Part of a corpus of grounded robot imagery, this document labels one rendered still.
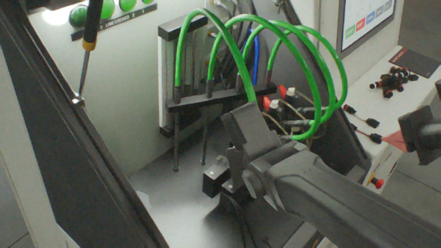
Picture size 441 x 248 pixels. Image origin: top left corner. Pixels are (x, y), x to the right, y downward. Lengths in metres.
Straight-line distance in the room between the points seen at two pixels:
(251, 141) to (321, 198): 0.19
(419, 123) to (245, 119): 0.39
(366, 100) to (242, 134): 0.93
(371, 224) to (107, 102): 0.79
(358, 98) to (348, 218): 1.11
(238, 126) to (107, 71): 0.49
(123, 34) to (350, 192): 0.70
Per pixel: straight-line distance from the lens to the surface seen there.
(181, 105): 1.07
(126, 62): 1.00
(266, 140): 0.55
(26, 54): 0.76
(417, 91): 1.59
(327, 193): 0.39
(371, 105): 1.43
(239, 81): 1.11
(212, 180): 1.05
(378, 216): 0.34
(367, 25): 1.49
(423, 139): 0.82
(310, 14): 1.15
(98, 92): 0.99
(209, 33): 1.18
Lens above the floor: 1.77
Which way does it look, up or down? 41 degrees down
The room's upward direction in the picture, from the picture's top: 7 degrees clockwise
